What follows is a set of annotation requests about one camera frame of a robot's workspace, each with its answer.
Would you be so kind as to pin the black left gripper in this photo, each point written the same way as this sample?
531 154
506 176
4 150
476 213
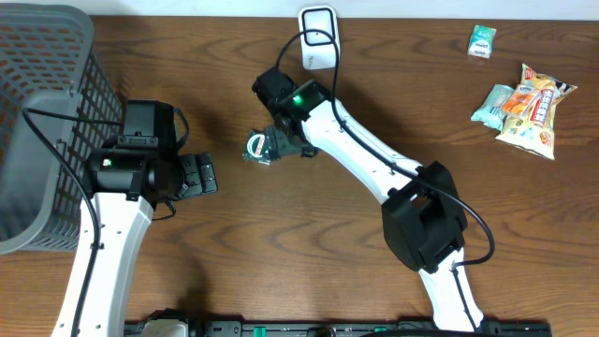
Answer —
197 174

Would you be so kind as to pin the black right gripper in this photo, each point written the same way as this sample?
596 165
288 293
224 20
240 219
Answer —
277 145

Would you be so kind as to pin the roll of tape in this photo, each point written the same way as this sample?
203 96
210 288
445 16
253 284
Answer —
257 148

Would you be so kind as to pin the green wet wipes pack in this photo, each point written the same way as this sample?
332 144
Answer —
490 114

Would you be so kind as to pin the small green wipes pack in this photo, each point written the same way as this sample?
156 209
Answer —
481 41

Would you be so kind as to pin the orange tissue pack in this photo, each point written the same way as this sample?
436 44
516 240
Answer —
522 99

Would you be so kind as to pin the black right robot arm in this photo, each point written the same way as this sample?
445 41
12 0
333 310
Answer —
423 225

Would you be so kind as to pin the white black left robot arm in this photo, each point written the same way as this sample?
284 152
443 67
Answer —
122 189

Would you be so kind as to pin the white barcode scanner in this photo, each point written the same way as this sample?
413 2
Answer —
318 45

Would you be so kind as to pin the black plastic mesh basket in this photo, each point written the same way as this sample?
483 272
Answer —
53 93

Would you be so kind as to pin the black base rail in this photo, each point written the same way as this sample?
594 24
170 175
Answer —
178 328

